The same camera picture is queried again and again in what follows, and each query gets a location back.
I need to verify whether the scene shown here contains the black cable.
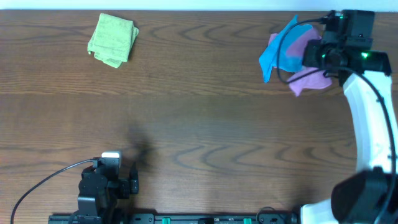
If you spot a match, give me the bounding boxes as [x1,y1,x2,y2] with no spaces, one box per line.
[10,158,100,224]
[275,17,397,224]

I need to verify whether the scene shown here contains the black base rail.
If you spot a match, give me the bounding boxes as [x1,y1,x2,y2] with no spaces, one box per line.
[48,207,300,224]

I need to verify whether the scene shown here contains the folded green cloth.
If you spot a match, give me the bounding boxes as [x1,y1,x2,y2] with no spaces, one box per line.
[87,13,139,68]

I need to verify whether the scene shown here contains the blue microfibre cloth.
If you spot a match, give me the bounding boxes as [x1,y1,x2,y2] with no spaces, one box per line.
[259,15,313,83]

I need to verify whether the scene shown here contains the pink cloth under blue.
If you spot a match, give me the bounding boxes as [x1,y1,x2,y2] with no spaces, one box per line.
[268,33,278,45]

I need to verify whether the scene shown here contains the left black cable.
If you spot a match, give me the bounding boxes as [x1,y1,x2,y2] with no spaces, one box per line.
[10,158,100,224]

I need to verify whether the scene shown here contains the right black cable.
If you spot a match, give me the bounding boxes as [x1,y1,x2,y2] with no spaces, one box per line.
[275,17,397,224]

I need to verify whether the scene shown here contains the purple microfibre cloth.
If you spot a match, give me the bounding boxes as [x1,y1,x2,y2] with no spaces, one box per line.
[285,28,332,96]

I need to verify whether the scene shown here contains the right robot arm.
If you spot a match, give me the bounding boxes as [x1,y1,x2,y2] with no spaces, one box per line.
[300,35,397,223]

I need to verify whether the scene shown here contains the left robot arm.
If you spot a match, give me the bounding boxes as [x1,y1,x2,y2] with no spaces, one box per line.
[68,157,139,224]

